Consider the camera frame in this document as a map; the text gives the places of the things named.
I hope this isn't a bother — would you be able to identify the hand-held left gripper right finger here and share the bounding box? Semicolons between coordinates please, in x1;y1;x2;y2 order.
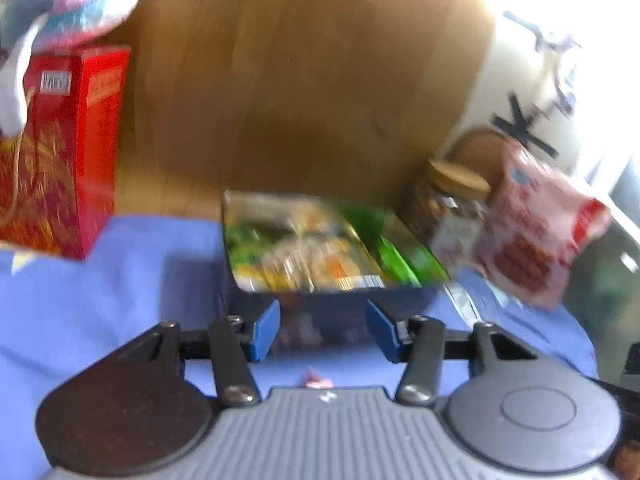
365;299;538;407

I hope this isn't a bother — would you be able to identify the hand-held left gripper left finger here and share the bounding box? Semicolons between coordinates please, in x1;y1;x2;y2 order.
117;299;282;408

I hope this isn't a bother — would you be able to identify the black tin box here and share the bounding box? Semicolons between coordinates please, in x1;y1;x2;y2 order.
220;190;453;350

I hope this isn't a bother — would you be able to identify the green snack packet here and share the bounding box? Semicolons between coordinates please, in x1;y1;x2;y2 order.
345;207;451;288

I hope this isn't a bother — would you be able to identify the yellow-edged snack packet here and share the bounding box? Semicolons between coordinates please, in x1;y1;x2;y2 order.
265;240;386;293

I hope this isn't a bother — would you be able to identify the clear bread packet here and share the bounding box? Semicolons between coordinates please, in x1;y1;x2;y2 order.
227;195;351;247

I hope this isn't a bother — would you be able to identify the small pink wrapper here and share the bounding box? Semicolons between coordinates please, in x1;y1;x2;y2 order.
301;367;334;389

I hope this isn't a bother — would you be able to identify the blue printed cloth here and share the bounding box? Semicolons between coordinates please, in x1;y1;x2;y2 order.
0;212;601;480

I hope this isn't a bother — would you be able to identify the clear nut jar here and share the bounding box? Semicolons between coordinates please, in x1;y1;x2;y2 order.
400;157;493;266

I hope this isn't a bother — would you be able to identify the pink snack bag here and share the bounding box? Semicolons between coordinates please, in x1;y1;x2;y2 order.
470;140;613;309

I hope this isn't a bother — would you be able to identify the dark green cloth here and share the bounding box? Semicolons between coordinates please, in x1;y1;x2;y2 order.
560;170;640;386

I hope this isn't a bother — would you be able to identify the black tape strip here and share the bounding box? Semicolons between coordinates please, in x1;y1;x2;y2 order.
492;110;560;158
506;92;540;148

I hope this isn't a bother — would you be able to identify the red gift bag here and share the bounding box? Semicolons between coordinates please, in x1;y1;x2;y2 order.
0;45;132;261

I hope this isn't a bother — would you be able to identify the pink blue plush toy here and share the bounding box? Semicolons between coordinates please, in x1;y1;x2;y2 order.
0;0;156;136

